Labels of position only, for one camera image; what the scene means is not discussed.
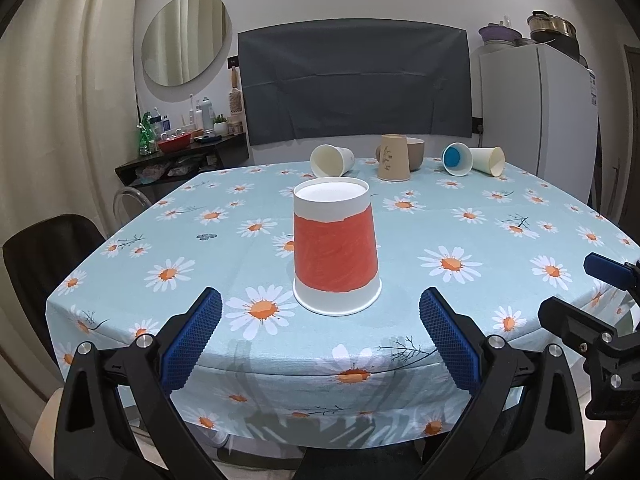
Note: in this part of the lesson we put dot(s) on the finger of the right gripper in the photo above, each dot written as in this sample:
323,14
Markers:
578,330
624,276

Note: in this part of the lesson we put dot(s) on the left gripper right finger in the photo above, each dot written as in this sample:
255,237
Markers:
523,420

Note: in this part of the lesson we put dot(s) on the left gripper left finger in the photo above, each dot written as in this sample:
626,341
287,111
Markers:
93,436

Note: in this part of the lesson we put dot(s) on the orange sleeved white paper cup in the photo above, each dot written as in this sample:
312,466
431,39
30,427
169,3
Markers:
335,251

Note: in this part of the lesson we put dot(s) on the yellow rimmed white paper cup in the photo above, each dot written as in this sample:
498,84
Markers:
488,160

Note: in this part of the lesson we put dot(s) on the white cup with blue bottom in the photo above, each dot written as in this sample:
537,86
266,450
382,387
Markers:
457,159

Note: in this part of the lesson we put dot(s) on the brown kraft paper cup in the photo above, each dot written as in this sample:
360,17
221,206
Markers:
393,159

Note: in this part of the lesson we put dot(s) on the white cup with pink hearts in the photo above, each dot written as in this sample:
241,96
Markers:
327,160

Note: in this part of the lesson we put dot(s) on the person's right hand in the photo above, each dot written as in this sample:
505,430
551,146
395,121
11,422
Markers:
619,447

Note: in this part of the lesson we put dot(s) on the daisy print blue tablecloth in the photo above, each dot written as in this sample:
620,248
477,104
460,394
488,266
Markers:
273,371

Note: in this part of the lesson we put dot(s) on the dark brown chair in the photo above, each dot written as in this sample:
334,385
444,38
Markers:
38,259

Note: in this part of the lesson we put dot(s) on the white refrigerator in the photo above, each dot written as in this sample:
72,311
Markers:
541,108

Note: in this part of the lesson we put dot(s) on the brown ceramic bowl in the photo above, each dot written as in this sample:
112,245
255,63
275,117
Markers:
415,148

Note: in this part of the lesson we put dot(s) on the black side shelf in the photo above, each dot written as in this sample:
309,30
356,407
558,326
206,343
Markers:
179,166

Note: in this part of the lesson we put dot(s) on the stacked pots on refrigerator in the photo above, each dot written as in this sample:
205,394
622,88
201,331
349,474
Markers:
557,32

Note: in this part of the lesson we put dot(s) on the purple bowl on refrigerator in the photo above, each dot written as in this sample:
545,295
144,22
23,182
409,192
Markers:
499,32

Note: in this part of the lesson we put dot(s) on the red bowl on shelf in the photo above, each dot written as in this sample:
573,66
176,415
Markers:
174,144

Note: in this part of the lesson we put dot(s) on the green plastic bottle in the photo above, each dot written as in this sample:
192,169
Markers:
146,138

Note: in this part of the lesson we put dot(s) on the small potted plant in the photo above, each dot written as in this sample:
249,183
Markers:
221,125

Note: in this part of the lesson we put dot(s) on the white bottle on shelf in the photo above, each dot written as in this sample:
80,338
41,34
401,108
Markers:
208,114

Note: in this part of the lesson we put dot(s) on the tall brown bottle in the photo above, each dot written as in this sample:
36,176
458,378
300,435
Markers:
235,95

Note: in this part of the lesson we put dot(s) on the dark grey cloth covered screen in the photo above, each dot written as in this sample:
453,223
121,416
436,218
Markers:
354,77

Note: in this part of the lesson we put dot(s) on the beige curtain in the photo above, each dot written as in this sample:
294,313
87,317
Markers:
68,110

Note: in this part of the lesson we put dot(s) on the wall power socket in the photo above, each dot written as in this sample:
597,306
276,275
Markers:
477,125

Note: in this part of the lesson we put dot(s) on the oval wall mirror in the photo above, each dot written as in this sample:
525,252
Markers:
183,39

